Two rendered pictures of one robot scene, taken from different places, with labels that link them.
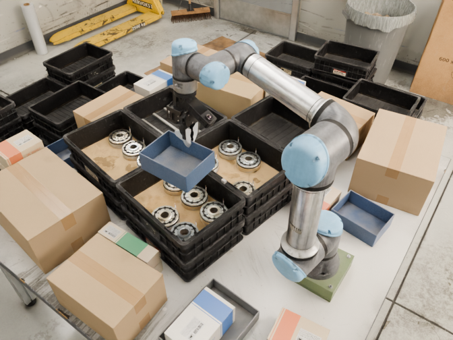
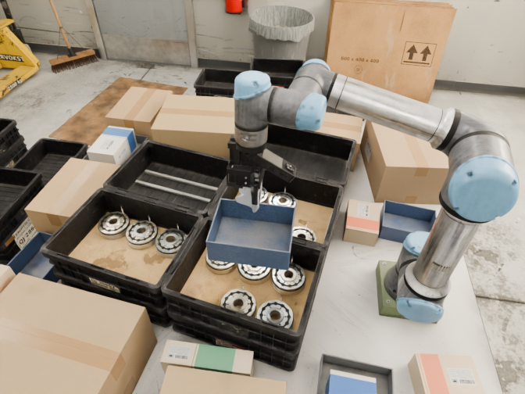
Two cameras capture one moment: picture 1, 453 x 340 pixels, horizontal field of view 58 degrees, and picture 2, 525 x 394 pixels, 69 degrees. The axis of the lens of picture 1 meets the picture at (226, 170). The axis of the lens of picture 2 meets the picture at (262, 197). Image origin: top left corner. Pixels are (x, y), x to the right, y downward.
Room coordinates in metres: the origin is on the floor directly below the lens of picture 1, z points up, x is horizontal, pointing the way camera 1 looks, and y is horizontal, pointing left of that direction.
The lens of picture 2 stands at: (0.45, 0.44, 1.83)
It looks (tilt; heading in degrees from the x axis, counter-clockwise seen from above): 44 degrees down; 332
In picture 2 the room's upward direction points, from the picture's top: 2 degrees clockwise
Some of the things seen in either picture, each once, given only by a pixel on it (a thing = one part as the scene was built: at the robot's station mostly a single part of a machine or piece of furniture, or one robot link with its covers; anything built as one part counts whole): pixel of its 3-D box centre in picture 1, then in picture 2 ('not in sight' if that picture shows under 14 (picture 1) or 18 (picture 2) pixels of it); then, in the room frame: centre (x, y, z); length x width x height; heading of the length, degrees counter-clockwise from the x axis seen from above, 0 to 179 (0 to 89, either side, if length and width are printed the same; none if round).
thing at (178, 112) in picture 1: (183, 105); (247, 162); (1.11, 0.14, 1.26); 0.09 x 0.08 x 0.12; 53
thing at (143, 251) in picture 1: (129, 246); (208, 361); (0.91, 0.35, 0.79); 0.24 x 0.06 x 0.06; 56
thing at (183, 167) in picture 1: (177, 160); (252, 232); (1.03, 0.16, 1.10); 0.20 x 0.15 x 0.07; 55
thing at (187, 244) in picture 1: (179, 193); (247, 270); (1.04, 0.17, 0.92); 0.40 x 0.30 x 0.02; 44
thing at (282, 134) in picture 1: (284, 134); (299, 162); (1.46, -0.26, 0.87); 0.40 x 0.30 x 0.11; 44
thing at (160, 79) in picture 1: (155, 86); (113, 148); (1.98, 0.39, 0.80); 0.20 x 0.12 x 0.09; 143
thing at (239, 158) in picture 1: (248, 159); (282, 202); (1.30, -0.09, 0.86); 0.10 x 0.10 x 0.01
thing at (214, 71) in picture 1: (212, 69); (299, 105); (1.06, 0.04, 1.41); 0.11 x 0.11 x 0.08; 45
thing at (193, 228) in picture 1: (184, 233); (275, 316); (0.91, 0.15, 0.86); 0.10 x 0.10 x 0.01
